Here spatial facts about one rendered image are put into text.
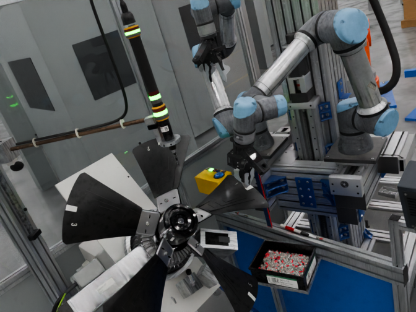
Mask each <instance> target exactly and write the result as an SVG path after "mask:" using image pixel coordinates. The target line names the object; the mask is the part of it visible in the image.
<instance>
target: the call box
mask: <svg viewBox="0 0 416 312"><path fill-rule="evenodd" d="M216 173H217V172H216V171H215V172H214V171H209V170H204V171H202V172H201V173H200V174H198V175H197V176H195V180H196V183H197V186H198V189H199V192H200V193H204V194H208V195H209V194H210V193H211V192H212V191H213V190H214V189H215V188H216V187H217V186H218V185H219V184H220V183H221V182H222V181H223V180H224V179H225V178H226V176H227V175H232V173H231V172H230V171H226V172H225V173H223V176H222V177H220V178H216V177H215V174H216Z"/></svg>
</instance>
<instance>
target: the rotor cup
mask: <svg viewBox="0 0 416 312"><path fill-rule="evenodd" d="M162 218H163V219H162ZM179 218H183V219H184V223H182V224H180V223H178V219H179ZM161 219H162V221H161V222H160V220H161ZM197 227H198V218H197V215H196V213H195V211H194V210H193V209H192V208H190V206H187V205H186V204H173V205H172V206H170V207H168V208H167V209H166V211H165V212H164V213H163V214H162V215H161V214H160V218H159V220H158V224H157V228H156V231H155V235H154V236H151V239H152V241H153V243H154V245H155V246H156V247H158V245H159V243H160V240H161V239H162V237H164V238H165V239H166V240H167V242H168V243H169V244H170V246H171V247H172V248H173V253H177V252H180V251H181V250H183V249H184V248H185V247H187V242H188V240H189V239H190V238H191V237H192V236H193V235H194V234H195V232H196V230H197ZM172 238H175V239H174V240H173V241H171V239H172Z"/></svg>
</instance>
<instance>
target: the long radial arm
mask: <svg viewBox="0 0 416 312"><path fill-rule="evenodd" d="M150 258H151V257H150V256H149V255H148V254H147V253H146V251H145V250H144V247H143V246H142V244H140V245H139V246H137V247H136V248H134V249H133V250H132V251H131V252H130V253H128V254H127V255H125V257H123V258H122V259H120V260H119V261H118V262H117V263H116V264H114V265H113V266H111V267H110V268H109V269H108V270H107V271H105V272H104V273H103V274H102V275H100V276H99V277H97V278H96V279H95V280H94V281H92V282H91V283H90V284H88V285H87V286H86V287H85V288H83V289H82V290H81V291H80V292H78V293H77V294H75V295H74V296H73V297H72V298H71V299H69V300H68V301H67V302H68V304H69V305H70V307H71V308H72V309H73V310H74V312H96V311H97V310H98V309H99V308H100V307H102V306H103V305H104V304H105V303H106V302H107V301H108V300H109V299H110V298H111V297H112V296H113V295H114V294H115V293H116V292H118V291H119V290H120V289H121V288H122V287H123V286H124V285H125V284H126V283H127V282H128V281H129V280H130V279H131V278H132V277H133V276H134V275H135V274H136V273H137V272H138V271H139V270H140V269H141V268H142V267H143V266H144V265H145V264H146V262H147V261H148V260H149V259H150Z"/></svg>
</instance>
